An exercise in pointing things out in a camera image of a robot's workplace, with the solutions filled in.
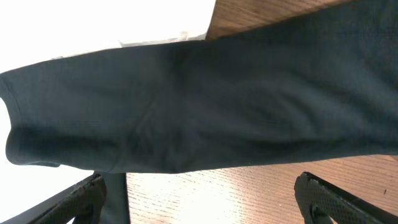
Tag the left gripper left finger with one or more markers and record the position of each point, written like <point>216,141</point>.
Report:
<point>79,204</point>

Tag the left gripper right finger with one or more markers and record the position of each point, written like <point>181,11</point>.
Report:
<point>321,202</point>

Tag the black leggings grey red waistband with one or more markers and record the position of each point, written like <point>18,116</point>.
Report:
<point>317,86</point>

